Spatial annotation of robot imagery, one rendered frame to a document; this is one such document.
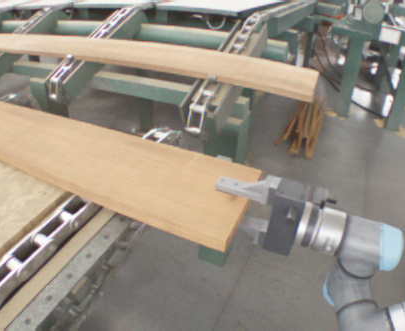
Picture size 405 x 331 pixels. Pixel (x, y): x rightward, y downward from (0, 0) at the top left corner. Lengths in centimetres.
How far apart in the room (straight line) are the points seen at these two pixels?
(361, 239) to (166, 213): 31
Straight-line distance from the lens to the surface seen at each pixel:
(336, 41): 537
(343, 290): 59
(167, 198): 55
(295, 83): 97
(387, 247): 54
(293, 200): 50
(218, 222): 51
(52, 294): 52
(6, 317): 54
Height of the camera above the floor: 124
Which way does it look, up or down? 35 degrees down
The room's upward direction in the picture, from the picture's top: 2 degrees clockwise
